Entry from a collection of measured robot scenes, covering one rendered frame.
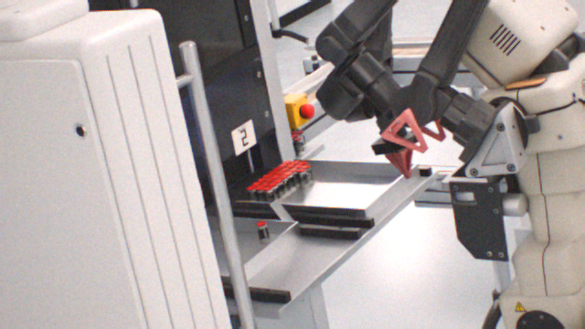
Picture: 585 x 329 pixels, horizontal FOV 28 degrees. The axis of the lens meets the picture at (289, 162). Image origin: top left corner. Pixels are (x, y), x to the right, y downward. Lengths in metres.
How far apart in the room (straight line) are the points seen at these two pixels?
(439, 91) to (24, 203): 0.73
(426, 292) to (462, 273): 0.18
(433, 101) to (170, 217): 0.56
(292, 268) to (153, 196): 0.76
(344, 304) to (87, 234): 2.55
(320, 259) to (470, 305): 1.68
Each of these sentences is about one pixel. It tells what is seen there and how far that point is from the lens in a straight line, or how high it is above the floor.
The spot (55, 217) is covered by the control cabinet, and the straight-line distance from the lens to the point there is 1.73.
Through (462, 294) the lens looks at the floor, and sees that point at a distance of 4.12.
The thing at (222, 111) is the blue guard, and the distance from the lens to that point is 2.72.
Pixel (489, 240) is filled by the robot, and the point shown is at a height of 0.93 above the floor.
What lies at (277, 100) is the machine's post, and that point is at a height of 1.05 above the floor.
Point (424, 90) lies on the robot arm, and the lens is 2.03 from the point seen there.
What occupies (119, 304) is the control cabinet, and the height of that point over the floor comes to 1.16.
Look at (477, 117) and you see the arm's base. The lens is 2.03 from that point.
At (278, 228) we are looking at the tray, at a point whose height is 0.90.
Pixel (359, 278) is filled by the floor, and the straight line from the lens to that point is 4.35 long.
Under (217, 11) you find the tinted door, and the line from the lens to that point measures 2.72.
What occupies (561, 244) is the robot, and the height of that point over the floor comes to 0.90.
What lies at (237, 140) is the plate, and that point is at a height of 1.02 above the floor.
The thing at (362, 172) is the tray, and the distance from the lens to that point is 2.80.
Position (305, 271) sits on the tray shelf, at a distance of 2.36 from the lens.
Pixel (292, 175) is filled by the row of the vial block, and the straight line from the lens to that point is 2.77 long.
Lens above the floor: 1.86
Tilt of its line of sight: 19 degrees down
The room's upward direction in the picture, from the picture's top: 11 degrees counter-clockwise
